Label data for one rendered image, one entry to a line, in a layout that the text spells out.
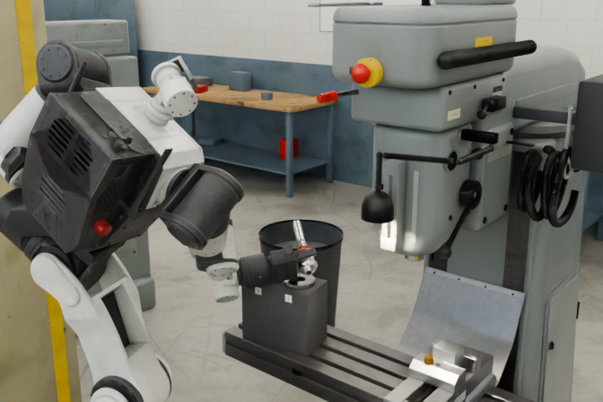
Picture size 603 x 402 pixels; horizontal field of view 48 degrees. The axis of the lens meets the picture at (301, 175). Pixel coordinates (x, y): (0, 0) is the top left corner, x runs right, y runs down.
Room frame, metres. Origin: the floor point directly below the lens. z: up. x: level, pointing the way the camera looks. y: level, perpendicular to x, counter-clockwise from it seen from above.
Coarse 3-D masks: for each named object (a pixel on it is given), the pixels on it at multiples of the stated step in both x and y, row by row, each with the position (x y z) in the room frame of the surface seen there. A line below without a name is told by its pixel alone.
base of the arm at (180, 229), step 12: (192, 168) 1.35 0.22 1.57; (204, 168) 1.33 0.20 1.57; (216, 168) 1.32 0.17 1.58; (192, 180) 1.33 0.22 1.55; (228, 180) 1.30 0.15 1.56; (180, 192) 1.31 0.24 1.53; (240, 192) 1.31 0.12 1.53; (168, 204) 1.28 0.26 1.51; (168, 216) 1.25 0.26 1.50; (168, 228) 1.26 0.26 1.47; (180, 228) 1.23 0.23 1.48; (192, 228) 1.22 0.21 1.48; (180, 240) 1.27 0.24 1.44; (192, 240) 1.23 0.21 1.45; (204, 240) 1.24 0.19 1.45
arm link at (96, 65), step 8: (80, 48) 1.48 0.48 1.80; (80, 56) 1.45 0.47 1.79; (88, 56) 1.48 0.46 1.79; (96, 56) 1.53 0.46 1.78; (80, 64) 1.44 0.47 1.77; (88, 64) 1.47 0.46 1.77; (96, 64) 1.50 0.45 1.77; (104, 64) 1.54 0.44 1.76; (88, 72) 1.46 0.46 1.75; (96, 72) 1.49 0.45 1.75; (104, 72) 1.53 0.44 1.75; (96, 80) 1.50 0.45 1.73; (40, 96) 1.46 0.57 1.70
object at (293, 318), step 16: (256, 288) 1.77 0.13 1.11; (272, 288) 1.75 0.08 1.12; (288, 288) 1.74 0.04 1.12; (304, 288) 1.73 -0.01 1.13; (320, 288) 1.76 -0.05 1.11; (256, 304) 1.77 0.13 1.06; (272, 304) 1.75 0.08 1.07; (288, 304) 1.72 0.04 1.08; (304, 304) 1.69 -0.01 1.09; (320, 304) 1.76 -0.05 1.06; (256, 320) 1.77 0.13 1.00; (272, 320) 1.75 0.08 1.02; (288, 320) 1.72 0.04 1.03; (304, 320) 1.69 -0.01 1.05; (320, 320) 1.76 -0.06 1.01; (256, 336) 1.77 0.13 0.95; (272, 336) 1.75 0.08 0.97; (288, 336) 1.72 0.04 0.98; (304, 336) 1.69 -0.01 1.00; (320, 336) 1.76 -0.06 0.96; (304, 352) 1.69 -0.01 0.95
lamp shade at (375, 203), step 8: (376, 192) 1.42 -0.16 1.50; (384, 192) 1.42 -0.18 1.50; (368, 200) 1.40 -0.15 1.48; (376, 200) 1.40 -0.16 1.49; (384, 200) 1.40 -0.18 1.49; (368, 208) 1.40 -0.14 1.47; (376, 208) 1.39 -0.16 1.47; (384, 208) 1.39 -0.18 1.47; (392, 208) 1.41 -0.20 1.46; (368, 216) 1.40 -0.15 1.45; (376, 216) 1.39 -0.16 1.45; (384, 216) 1.39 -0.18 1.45; (392, 216) 1.41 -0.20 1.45
